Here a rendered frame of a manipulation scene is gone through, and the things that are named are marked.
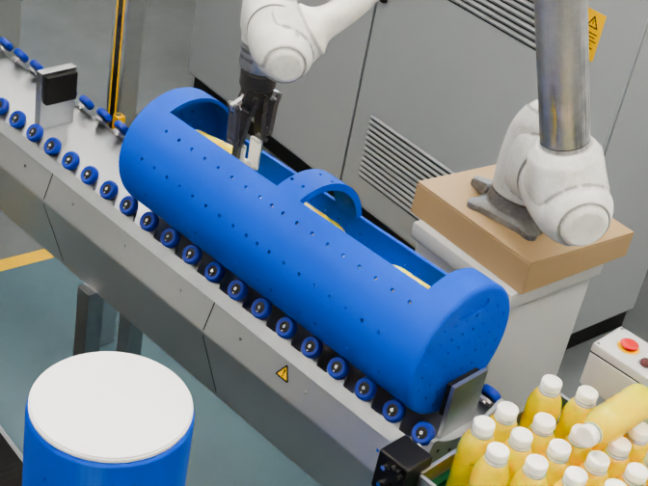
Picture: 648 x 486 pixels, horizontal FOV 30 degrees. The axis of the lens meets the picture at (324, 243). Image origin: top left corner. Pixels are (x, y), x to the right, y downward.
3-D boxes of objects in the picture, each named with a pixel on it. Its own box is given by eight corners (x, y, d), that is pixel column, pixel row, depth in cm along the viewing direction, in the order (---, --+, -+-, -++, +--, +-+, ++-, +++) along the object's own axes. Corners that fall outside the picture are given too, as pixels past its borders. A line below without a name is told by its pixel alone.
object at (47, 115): (67, 118, 308) (70, 63, 299) (76, 124, 306) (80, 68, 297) (34, 126, 301) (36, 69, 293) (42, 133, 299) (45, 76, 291)
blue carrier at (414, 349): (209, 183, 288) (225, 75, 273) (489, 384, 241) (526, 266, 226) (111, 213, 270) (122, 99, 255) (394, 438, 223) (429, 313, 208)
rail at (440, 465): (547, 400, 240) (552, 389, 238) (551, 402, 239) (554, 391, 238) (415, 483, 214) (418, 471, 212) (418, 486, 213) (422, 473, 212)
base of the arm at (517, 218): (492, 177, 288) (498, 157, 285) (571, 220, 277) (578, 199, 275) (449, 197, 274) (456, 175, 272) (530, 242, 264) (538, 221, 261)
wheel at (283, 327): (286, 313, 245) (283, 310, 244) (302, 325, 243) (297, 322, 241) (275, 332, 245) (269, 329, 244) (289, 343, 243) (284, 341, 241)
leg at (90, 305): (79, 461, 337) (94, 278, 303) (92, 473, 334) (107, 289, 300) (62, 470, 333) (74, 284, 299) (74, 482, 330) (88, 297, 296)
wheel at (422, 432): (422, 417, 225) (418, 416, 224) (441, 431, 223) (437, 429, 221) (409, 437, 225) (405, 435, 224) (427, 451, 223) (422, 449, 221)
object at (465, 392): (464, 412, 236) (478, 363, 229) (472, 418, 235) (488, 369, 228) (430, 432, 229) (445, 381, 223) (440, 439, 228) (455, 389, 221)
